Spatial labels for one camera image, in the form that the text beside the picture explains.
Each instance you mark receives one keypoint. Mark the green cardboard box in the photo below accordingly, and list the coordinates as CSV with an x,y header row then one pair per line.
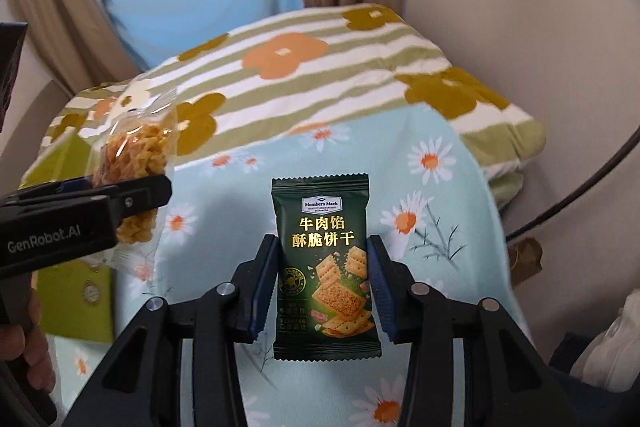
x,y
80,302

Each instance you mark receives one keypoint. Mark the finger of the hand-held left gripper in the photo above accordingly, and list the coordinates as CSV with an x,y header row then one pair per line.
x,y
145,204
80,187

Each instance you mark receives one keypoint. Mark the person's left hand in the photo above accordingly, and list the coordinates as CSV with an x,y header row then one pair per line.
x,y
27,357

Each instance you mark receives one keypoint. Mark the striped floral blanket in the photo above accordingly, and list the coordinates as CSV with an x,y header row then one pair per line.
x,y
350,72

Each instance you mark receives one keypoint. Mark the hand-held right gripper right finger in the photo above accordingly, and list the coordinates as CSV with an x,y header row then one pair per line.
x,y
382,292

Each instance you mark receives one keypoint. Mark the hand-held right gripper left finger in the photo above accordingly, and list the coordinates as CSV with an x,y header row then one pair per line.
x,y
265,289

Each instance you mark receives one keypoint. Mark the dark green biscuit packet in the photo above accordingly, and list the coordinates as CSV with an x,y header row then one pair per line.
x,y
325,227

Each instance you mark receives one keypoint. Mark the white shoe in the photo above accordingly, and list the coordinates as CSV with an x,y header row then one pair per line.
x,y
610,342

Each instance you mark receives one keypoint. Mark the clear bag of yellow snacks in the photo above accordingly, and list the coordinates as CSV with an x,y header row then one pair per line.
x,y
135,147

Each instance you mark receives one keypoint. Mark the light blue daisy sheet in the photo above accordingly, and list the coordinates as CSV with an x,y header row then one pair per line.
x,y
225,217

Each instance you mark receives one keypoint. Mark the brown paper bag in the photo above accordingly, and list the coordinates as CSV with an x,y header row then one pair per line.
x,y
526,262

